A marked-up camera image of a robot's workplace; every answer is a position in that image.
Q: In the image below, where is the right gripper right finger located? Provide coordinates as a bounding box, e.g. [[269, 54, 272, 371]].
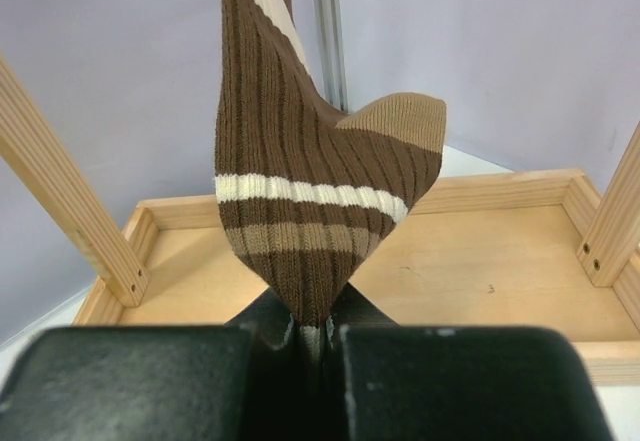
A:
[[321, 286, 612, 440]]

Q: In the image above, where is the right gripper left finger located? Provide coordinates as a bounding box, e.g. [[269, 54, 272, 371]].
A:
[[1, 292, 298, 440]]

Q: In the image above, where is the wooden hanging rack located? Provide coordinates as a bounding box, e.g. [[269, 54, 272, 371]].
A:
[[1, 68, 639, 385]]

